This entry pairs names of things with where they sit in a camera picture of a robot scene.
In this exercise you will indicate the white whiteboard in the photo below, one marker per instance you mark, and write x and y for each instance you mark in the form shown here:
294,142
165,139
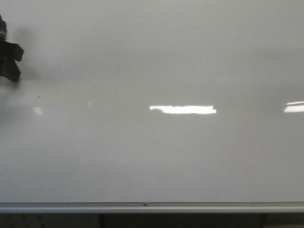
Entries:
153,100

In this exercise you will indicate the aluminium whiteboard frame rail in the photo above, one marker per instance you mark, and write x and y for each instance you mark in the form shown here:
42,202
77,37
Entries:
152,207

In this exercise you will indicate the black and white marker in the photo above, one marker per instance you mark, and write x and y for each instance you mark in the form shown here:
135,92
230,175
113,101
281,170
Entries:
3,29

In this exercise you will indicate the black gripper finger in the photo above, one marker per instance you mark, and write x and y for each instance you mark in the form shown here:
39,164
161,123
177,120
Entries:
9,69
11,50

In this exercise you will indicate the perforated metal panel below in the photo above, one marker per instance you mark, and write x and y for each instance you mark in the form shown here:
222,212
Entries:
49,220

